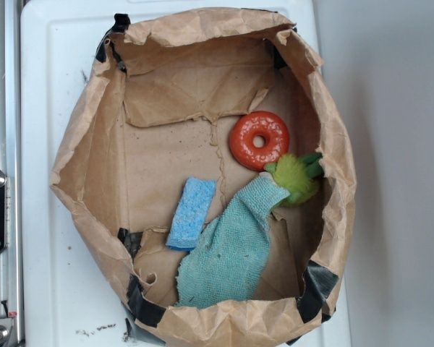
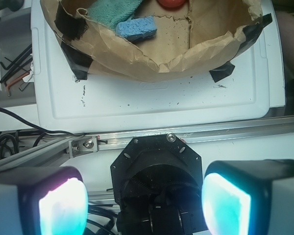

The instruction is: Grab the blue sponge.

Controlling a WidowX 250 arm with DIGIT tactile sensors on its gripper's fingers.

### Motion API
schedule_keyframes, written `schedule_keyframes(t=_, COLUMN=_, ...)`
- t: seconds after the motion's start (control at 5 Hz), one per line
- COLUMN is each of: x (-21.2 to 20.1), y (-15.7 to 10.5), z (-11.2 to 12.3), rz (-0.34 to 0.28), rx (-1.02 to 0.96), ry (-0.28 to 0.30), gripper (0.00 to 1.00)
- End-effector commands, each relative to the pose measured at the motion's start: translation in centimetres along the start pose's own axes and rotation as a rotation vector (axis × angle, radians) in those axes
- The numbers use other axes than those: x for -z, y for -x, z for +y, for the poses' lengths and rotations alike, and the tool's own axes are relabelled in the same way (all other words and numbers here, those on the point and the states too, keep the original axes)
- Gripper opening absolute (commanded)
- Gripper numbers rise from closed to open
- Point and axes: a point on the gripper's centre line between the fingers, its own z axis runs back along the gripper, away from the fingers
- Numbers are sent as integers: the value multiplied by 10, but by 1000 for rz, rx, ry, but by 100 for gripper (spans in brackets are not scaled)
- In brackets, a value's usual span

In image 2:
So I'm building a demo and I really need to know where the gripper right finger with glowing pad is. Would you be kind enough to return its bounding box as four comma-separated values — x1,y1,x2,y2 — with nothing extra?
202,159,294,235

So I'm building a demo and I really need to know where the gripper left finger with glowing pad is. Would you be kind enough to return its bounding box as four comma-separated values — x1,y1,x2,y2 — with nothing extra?
0,166,88,235

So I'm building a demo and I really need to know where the blue sponge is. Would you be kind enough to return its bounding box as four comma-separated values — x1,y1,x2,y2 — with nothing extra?
115,16,157,42

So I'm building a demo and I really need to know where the angled aluminium extrusion bar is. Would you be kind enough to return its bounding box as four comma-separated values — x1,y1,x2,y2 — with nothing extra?
0,137,72,172

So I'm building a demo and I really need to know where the white plastic bin lid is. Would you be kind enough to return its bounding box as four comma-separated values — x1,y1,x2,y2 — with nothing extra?
31,0,285,133

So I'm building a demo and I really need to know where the orange-tipped hex key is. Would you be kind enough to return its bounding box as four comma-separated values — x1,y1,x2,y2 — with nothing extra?
6,70,30,97

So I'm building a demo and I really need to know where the black tape strip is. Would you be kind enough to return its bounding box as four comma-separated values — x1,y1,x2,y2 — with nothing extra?
209,61,235,83
61,42,93,80
235,13,272,57

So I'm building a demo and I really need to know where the grey tool tray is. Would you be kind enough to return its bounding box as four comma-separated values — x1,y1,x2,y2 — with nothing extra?
0,8,36,107

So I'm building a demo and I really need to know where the black tape strip left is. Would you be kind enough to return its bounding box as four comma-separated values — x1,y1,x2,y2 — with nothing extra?
61,42,93,80

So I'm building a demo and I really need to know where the black hex key set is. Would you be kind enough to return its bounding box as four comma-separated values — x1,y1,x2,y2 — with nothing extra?
0,44,32,85

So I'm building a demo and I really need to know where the black tape strip upper right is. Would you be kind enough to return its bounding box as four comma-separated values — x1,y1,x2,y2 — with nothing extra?
235,13,272,57

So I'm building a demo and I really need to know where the black tape inside bag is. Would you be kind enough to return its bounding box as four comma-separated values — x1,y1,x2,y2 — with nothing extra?
54,2,88,40

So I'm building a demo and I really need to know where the brown paper bag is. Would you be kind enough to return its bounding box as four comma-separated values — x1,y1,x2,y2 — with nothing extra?
40,0,263,82

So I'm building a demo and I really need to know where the green terry cloth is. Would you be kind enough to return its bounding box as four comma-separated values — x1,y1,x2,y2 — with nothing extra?
87,0,143,30

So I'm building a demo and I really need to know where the red round object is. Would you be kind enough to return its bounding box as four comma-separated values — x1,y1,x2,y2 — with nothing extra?
157,0,186,9

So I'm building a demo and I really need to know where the metal corner bracket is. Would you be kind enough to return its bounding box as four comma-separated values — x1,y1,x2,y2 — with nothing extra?
68,136,98,158

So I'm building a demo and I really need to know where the bundle of black cables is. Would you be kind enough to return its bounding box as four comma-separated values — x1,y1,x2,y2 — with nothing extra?
0,131,49,164

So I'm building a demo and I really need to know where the aluminium extrusion rail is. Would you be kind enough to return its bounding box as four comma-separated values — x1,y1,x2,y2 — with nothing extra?
68,115,294,159

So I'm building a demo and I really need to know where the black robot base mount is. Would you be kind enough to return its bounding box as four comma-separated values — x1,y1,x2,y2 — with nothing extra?
110,133,207,235

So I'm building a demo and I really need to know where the black cable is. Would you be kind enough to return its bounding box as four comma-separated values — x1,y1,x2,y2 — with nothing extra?
0,104,86,137

